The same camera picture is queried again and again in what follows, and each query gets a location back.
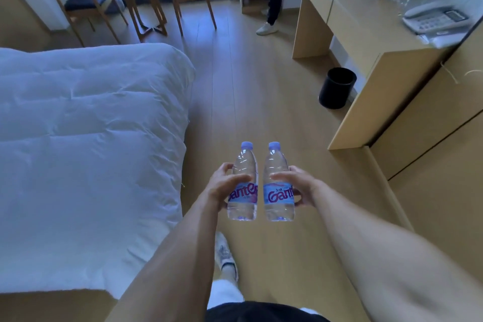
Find person's right hand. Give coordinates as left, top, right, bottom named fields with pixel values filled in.
left=270, top=166, right=324, bottom=208

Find person's left hand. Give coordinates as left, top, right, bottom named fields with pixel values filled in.
left=205, top=162, right=253, bottom=214

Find blue-cap water bottle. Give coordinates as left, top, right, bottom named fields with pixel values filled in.
left=263, top=141, right=296, bottom=223
left=226, top=141, right=260, bottom=222

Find person's right forearm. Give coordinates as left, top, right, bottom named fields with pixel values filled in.
left=313, top=184, right=483, bottom=322

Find person's left forearm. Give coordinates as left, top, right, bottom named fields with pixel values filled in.
left=104, top=193, right=221, bottom=322

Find person's white left shoe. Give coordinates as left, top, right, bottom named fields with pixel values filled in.
left=215, top=231, right=239, bottom=282

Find black bin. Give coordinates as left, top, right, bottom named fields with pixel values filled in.
left=318, top=67, right=358, bottom=110

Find light denim shorts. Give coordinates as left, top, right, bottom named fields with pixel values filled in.
left=205, top=278, right=321, bottom=317

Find black t-shirt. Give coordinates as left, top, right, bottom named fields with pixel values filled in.
left=205, top=301, right=331, bottom=322

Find white bed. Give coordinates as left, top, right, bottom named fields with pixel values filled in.
left=0, top=43, right=196, bottom=300

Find grey desk telephone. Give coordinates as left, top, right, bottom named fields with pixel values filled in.
left=401, top=3, right=471, bottom=36

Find thin white cable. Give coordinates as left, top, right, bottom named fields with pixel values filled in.
left=439, top=61, right=483, bottom=86

